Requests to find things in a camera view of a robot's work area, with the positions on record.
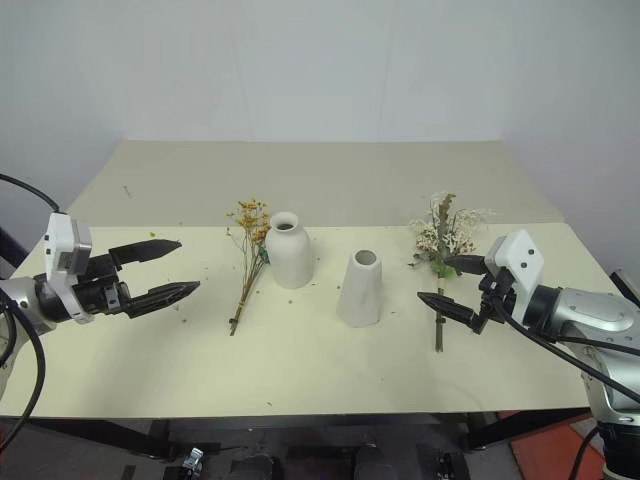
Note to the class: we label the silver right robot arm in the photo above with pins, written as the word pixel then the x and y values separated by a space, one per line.
pixel 600 310

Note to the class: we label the white bottle-shaped ceramic vase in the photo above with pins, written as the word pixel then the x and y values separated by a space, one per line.
pixel 289 255

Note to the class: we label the white faceted tapered vase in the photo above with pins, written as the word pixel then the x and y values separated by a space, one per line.
pixel 361 295

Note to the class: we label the yellow dried flower bunch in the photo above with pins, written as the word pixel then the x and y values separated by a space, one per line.
pixel 253 227

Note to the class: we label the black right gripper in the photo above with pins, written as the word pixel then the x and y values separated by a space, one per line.
pixel 495 295

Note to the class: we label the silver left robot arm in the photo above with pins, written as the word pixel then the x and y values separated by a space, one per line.
pixel 21 296

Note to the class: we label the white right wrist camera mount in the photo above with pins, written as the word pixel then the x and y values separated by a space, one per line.
pixel 520 260

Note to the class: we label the red floor mat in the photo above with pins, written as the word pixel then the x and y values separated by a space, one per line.
pixel 545 450

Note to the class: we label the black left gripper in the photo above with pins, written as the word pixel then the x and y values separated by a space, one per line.
pixel 102 292

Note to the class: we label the black metal table frame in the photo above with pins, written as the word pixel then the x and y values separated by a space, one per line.
pixel 100 430

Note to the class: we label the small silver metal clamp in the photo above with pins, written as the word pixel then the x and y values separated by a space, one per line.
pixel 193 458

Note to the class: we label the white dried flower bunch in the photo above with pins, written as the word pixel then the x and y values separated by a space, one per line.
pixel 442 235

